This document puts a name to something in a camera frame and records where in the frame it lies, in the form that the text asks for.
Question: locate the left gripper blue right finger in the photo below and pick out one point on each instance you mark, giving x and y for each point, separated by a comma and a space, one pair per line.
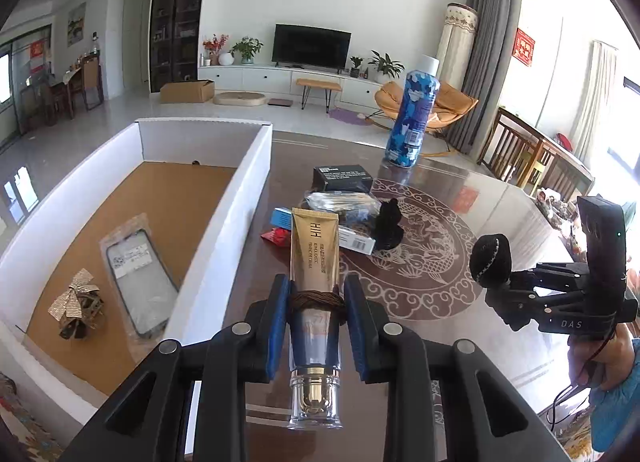
387, 352

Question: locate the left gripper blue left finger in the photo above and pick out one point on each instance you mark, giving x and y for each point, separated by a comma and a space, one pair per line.
248, 351

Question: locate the gold cosmetic tube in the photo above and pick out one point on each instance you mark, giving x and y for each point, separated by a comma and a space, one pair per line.
316, 312

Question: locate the black velvet pouch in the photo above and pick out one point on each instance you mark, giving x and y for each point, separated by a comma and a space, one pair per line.
491, 261

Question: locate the blue white ointment box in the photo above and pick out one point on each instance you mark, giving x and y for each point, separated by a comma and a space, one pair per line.
349, 239

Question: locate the phone case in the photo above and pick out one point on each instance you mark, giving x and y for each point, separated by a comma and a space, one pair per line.
145, 291

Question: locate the red snack packet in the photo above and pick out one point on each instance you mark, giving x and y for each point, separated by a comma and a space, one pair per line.
278, 236

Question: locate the glittery pink bow clip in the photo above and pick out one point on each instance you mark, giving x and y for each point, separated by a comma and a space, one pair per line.
78, 309

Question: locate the person's right hand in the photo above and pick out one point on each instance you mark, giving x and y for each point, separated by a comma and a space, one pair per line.
616, 356

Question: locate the cotton swabs bag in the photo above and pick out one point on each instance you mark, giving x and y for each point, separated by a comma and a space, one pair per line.
354, 209

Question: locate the white cardboard storage box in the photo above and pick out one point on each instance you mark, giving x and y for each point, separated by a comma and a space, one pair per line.
199, 181

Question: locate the wooden dining chair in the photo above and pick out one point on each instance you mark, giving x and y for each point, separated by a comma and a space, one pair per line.
517, 153

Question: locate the black rectangular box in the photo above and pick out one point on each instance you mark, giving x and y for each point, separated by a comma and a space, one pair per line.
343, 178

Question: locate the orange lounge chair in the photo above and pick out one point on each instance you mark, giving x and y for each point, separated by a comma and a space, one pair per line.
450, 105

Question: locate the white tv cabinet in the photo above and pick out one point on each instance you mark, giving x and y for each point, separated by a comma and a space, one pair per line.
280, 82

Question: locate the blue camouflage spray bottle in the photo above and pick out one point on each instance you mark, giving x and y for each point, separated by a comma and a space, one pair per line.
406, 137

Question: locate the brown cardboard box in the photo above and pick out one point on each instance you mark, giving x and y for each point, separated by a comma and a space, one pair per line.
199, 91

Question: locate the wooden bench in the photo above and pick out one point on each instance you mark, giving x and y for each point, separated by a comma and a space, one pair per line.
328, 88

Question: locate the green plant right of tv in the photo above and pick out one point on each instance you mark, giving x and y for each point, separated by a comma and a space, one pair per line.
385, 68

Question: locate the green potted plant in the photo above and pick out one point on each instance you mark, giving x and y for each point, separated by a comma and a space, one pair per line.
247, 48

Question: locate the red flower vase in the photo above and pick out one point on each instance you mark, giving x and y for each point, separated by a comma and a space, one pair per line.
213, 47

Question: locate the black television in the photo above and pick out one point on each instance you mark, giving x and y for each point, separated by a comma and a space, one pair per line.
312, 46

